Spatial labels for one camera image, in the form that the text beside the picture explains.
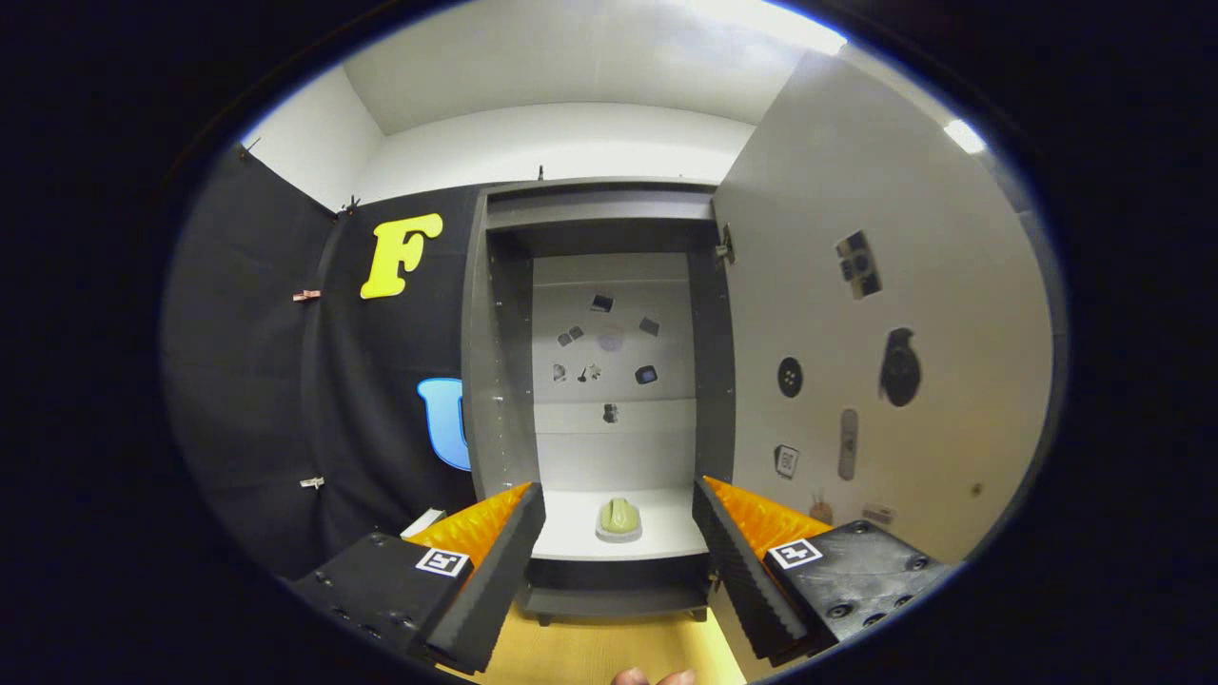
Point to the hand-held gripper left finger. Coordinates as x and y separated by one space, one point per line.
500 580

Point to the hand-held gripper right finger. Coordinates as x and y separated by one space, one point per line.
742 580

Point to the pale green oval dish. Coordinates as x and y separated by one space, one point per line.
618 518

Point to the beige cabinet door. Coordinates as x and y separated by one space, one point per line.
952 285

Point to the brown book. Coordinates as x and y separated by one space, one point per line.
423 522

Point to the dark grey cabinet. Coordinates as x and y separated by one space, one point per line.
504 381

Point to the black backdrop cloth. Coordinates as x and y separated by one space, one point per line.
247 381

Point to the reddish cloth clip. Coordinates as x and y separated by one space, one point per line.
306 295

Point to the small ceiling light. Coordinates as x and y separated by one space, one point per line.
965 136

